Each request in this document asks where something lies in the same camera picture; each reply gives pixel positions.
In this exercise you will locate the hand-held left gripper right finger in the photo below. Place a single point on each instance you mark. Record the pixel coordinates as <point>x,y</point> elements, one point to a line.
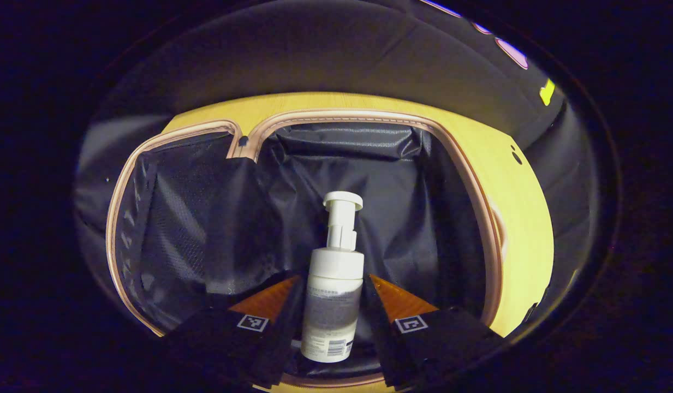
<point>377,333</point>

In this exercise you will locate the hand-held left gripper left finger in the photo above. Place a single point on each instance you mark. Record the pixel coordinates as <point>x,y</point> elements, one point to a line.
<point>290,327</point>

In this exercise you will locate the white pump bottle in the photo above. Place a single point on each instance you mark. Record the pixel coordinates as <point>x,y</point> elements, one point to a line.
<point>333,284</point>

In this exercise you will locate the pink hard-shell suitcase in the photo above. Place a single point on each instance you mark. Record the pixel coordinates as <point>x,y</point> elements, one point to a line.
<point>401,207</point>

